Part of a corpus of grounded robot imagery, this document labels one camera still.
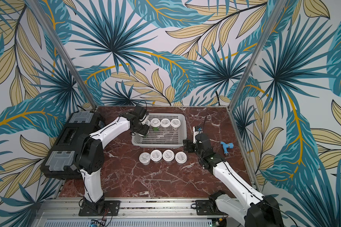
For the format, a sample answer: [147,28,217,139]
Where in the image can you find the white lidded yogurt cup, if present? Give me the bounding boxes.
[151,118,161,131]
[161,118,171,128]
[170,119,181,131]
[175,151,188,165]
[150,149,163,163]
[145,120,151,127]
[163,149,175,162]

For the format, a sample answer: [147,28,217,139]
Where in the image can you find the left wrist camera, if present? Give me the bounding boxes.
[132,105,148,122]

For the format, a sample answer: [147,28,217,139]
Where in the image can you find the aluminium frame post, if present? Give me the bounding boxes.
[228,0,287,112]
[27,0,98,110]

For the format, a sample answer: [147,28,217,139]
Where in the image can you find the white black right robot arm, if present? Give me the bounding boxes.
[183,133,284,227]

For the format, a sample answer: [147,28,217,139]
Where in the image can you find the blue plastic faucet toy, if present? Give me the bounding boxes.
[220,141,234,156]

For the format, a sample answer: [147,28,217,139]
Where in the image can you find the white plastic perforated basket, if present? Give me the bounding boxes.
[132,113,187,149]

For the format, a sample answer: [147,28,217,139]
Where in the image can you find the left aluminium frame post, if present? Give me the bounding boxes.
[27,0,98,110]

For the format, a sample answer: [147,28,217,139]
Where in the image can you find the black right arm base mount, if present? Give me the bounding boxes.
[191,199,224,216]

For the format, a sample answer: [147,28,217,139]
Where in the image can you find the right aluminium frame post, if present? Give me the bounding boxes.
[228,0,287,112]

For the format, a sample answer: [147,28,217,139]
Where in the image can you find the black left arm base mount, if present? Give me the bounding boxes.
[79,200,121,217]

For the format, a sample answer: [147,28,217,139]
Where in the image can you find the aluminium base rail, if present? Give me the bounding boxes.
[32,198,242,227]

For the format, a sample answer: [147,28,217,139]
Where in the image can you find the black plastic toolbox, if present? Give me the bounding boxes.
[40,111,105,180]

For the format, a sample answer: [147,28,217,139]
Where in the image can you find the foil topped yogurt cup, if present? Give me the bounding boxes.
[139,152,151,165]

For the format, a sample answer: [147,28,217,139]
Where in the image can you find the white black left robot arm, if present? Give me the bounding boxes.
[74,111,149,214]

